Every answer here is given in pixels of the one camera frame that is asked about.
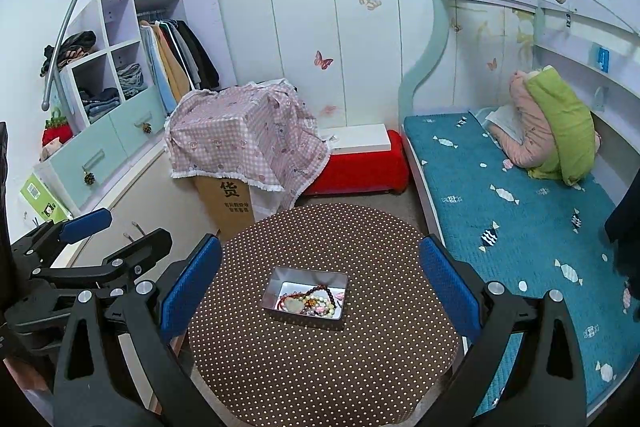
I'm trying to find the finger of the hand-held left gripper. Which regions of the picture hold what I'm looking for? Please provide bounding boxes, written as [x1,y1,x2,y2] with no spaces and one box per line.
[10,208,113,280]
[30,228,173,306]

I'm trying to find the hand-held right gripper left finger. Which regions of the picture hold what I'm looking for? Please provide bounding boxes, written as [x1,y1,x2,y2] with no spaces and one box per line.
[52,234,223,427]

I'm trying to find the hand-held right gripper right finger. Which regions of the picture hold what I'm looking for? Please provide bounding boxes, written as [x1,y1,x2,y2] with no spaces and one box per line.
[419,234,587,427]

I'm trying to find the dark red bead bracelet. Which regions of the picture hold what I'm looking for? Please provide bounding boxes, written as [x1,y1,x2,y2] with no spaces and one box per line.
[300,284,341,303]

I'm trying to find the metal tin box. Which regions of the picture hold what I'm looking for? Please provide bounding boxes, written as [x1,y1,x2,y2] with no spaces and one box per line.
[262,265,349,320]

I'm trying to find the green cardboard box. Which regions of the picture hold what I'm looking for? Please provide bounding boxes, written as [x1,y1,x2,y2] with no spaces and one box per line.
[20,174,71,225]

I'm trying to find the blue printed bed sheet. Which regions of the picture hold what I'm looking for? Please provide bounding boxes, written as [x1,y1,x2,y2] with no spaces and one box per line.
[402,109,640,413]

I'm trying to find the red strawberry bag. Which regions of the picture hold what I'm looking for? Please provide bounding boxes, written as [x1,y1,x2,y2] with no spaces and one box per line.
[42,107,75,148]

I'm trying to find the folded blue clothes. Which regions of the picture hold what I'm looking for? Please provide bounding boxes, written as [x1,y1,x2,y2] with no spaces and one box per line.
[79,88,121,120]

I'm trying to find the red storage bench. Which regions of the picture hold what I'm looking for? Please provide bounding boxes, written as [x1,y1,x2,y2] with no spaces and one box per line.
[302,130,411,196]

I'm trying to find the brown polka dot tablecloth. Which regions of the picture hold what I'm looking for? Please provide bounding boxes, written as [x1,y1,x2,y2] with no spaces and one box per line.
[187,203,463,425]

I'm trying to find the folded jeans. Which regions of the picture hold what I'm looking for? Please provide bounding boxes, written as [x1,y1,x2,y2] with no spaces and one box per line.
[116,63,147,100]

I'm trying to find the pink checked cloth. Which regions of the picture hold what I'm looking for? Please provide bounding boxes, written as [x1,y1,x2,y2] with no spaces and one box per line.
[165,78,333,200]

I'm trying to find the white flat box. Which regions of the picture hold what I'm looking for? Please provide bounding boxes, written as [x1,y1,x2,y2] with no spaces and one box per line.
[320,124,391,154]

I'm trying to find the pile of dark clothes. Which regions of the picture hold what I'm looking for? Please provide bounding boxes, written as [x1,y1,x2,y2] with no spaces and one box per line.
[41,31,97,78]

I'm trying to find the white pillow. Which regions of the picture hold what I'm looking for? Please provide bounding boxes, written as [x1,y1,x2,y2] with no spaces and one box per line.
[482,104,526,145]

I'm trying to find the row of hanging clothes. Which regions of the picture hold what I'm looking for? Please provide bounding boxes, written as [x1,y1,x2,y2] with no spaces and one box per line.
[139,19,221,115]

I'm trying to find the green quilt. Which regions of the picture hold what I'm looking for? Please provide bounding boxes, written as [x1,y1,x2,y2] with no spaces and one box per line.
[525,64,601,186]

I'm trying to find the white and teal wardrobe unit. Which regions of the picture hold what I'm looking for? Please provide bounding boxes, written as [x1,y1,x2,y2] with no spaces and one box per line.
[32,0,238,228]

